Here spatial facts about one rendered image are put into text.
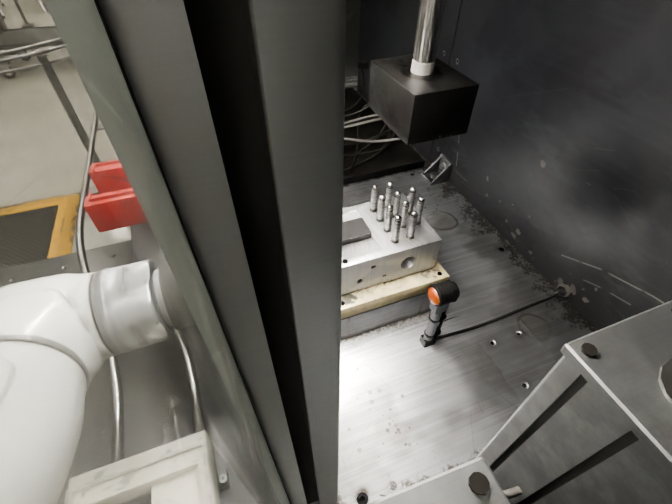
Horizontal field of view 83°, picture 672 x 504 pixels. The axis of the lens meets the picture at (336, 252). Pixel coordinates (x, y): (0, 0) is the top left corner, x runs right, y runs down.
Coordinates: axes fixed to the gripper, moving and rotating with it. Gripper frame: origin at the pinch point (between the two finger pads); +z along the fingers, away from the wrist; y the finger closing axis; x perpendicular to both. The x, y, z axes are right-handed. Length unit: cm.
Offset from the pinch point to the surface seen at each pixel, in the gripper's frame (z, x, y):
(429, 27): 7.0, -0.8, 23.7
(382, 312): 3.0, -6.5, -5.9
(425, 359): 6.3, -12.5, -9.4
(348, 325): -1.5, -6.5, -6.4
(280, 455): -12.5, -23.0, 10.3
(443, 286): 7.5, -10.4, 1.8
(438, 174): 28.3, 20.8, -8.9
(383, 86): 4.4, 1.2, 18.7
